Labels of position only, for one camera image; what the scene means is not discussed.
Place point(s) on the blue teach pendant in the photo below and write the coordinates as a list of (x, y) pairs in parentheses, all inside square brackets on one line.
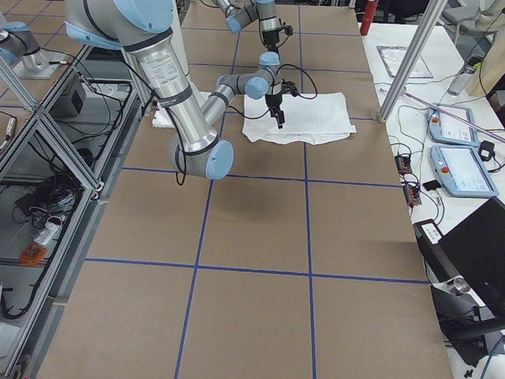
[(447, 130), (461, 171)]

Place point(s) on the aluminium truss frame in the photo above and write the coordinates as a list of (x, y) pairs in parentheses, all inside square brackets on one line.
[(48, 176)]

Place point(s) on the far blue teach pendant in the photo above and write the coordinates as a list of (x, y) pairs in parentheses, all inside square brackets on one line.
[(447, 130)]

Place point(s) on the black laptop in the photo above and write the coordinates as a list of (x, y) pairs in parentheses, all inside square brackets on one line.
[(473, 249)]

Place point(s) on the white central mounting column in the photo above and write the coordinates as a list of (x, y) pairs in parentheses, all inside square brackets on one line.
[(162, 118)]

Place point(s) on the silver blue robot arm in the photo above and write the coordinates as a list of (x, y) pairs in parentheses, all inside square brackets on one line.
[(264, 11), (146, 30)]

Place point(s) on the white long-sleeve printed shirt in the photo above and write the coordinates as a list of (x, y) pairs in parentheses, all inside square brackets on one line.
[(314, 121)]

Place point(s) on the near blue teach pendant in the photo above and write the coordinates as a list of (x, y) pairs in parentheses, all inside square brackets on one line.
[(461, 171)]

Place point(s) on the red cylinder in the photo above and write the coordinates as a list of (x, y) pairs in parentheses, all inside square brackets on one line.
[(368, 16)]

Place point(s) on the aluminium frame post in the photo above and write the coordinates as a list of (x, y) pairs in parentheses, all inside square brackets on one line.
[(420, 38)]

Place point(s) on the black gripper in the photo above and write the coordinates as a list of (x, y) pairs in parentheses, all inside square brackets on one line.
[(273, 101), (270, 39)]

